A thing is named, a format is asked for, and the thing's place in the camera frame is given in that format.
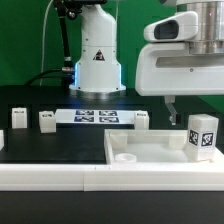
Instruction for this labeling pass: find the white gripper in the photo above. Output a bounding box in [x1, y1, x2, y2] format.
[135, 43, 224, 125]

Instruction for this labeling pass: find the white square table top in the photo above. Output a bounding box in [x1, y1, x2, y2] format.
[103, 128, 224, 166]

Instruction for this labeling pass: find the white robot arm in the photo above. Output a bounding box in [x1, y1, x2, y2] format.
[70, 0, 224, 123]

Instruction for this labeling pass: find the white L-shaped obstacle fence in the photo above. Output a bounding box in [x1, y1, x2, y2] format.
[0, 164, 224, 191]

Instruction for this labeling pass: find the white block at left edge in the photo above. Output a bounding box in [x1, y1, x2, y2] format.
[0, 130, 4, 151]

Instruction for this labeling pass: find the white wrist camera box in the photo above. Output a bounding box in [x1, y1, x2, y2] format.
[143, 11, 198, 42]

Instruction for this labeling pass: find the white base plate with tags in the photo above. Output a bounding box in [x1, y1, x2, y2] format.
[55, 109, 134, 124]

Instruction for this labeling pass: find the black cable bundle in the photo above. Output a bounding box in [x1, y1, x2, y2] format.
[23, 68, 75, 87]

